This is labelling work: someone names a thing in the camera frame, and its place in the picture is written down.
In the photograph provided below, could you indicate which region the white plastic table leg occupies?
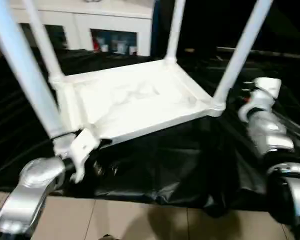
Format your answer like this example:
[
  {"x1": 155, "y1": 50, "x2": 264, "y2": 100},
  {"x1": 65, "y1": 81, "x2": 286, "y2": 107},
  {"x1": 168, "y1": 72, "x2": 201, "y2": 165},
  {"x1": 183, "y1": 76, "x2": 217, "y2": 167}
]
[
  {"x1": 212, "y1": 0, "x2": 275, "y2": 111},
  {"x1": 0, "y1": 7, "x2": 66, "y2": 156},
  {"x1": 21, "y1": 0, "x2": 66, "y2": 85},
  {"x1": 164, "y1": 0, "x2": 187, "y2": 66}
]

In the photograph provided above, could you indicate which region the white cabinet with glass doors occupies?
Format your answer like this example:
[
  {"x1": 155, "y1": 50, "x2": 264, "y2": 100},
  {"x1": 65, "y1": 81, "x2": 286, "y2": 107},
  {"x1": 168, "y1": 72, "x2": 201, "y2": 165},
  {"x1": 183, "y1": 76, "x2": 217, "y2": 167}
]
[{"x1": 11, "y1": 0, "x2": 153, "y2": 57}]

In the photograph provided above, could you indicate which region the dark long bar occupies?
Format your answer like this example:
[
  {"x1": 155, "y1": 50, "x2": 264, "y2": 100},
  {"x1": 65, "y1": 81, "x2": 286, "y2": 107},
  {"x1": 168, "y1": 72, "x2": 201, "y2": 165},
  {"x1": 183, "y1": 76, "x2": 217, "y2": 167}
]
[{"x1": 216, "y1": 46, "x2": 300, "y2": 60}]

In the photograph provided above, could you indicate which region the black box with gold label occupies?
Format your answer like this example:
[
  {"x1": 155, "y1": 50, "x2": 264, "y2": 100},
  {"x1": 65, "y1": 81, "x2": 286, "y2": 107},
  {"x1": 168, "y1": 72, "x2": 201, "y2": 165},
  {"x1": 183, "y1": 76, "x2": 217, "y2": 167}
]
[{"x1": 152, "y1": 0, "x2": 241, "y2": 61}]

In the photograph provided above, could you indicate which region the black mat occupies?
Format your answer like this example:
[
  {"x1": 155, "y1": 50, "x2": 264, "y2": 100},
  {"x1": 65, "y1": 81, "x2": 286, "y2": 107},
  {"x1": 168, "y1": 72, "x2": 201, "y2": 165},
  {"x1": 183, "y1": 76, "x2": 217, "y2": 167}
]
[{"x1": 0, "y1": 47, "x2": 300, "y2": 218}]

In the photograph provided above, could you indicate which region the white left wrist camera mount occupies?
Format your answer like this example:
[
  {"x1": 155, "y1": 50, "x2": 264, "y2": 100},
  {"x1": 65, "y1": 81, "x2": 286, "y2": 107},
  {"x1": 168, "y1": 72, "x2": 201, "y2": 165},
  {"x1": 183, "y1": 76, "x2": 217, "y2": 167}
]
[{"x1": 69, "y1": 127, "x2": 101, "y2": 184}]

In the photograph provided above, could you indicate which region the white plastic table top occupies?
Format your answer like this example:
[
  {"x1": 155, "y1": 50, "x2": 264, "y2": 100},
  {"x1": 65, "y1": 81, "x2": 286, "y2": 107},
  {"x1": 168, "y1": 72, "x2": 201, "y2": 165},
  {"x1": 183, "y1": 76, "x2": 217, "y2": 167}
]
[{"x1": 49, "y1": 59, "x2": 227, "y2": 161}]

